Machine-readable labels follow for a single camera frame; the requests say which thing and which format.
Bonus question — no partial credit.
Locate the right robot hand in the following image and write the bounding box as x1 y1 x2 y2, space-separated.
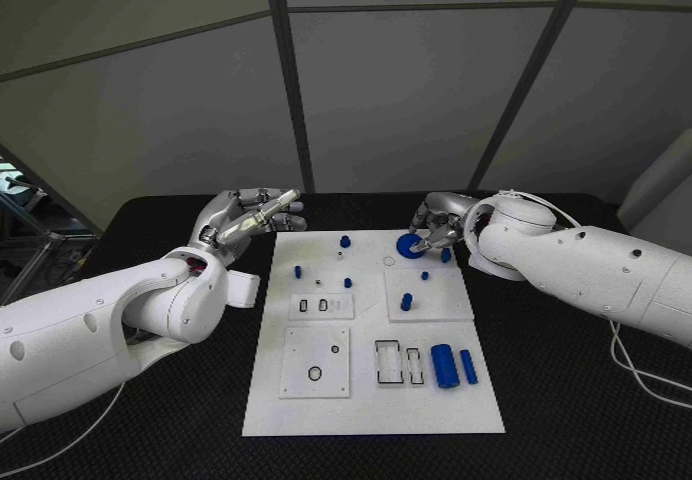
409 191 484 254

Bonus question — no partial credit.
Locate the thin blue cylinder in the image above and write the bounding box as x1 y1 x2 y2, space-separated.
459 349 481 386

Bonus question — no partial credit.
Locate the blue gear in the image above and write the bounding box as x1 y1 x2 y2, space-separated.
396 233 427 260

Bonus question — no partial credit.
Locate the white task board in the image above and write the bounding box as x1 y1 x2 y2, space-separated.
240 228 508 438

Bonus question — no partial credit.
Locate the white cable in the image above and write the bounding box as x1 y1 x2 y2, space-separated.
0 382 129 480
610 319 692 393
495 188 584 230
615 337 692 409

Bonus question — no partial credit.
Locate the metal rack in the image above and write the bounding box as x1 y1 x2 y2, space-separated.
0 155 103 305

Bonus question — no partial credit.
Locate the thick blue cylinder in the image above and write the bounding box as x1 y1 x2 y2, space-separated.
430 343 462 390

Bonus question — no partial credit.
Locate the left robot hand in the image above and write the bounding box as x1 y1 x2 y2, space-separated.
188 187 311 269

